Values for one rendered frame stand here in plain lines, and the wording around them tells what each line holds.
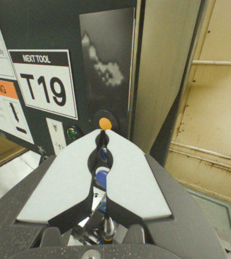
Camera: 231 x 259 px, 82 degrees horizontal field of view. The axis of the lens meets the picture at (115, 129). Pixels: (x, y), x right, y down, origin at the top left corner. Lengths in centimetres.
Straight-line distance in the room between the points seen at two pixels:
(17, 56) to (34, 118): 8
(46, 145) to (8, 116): 9
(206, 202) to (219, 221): 16
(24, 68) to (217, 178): 151
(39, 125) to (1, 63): 9
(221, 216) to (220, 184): 26
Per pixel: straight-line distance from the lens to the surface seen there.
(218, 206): 169
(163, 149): 95
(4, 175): 162
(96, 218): 64
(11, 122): 31
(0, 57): 25
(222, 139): 130
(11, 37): 22
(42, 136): 24
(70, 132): 17
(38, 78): 19
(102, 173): 17
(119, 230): 62
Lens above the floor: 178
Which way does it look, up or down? 29 degrees down
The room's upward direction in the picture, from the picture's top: 1 degrees clockwise
